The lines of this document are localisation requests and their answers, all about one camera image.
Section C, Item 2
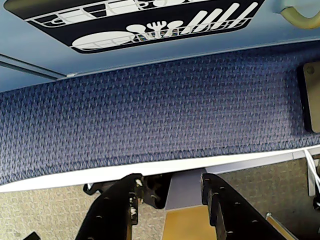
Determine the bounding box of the white cable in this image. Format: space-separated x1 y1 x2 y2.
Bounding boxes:
303 146 320 197

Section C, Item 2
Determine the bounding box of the tan wooden block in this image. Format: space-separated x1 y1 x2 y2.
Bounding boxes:
296 62 320 134

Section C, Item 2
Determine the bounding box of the gray post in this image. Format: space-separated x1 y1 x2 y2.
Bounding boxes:
165 171 204 211

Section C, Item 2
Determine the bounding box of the blue toy kitchen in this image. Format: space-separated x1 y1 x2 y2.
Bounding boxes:
0 0 320 92

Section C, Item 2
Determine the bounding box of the gold dishwasher door handle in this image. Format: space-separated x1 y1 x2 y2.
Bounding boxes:
279 5 320 30

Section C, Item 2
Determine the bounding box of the blue dishwasher door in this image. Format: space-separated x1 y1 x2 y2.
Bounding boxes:
0 0 320 75

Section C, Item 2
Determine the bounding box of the blue woven mat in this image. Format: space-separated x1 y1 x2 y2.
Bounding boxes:
0 41 320 188

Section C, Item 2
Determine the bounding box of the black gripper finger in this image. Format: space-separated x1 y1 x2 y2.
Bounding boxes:
200 172 293 240
76 172 145 240

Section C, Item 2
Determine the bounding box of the tan wooden board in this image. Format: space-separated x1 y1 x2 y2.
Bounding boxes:
162 203 213 240

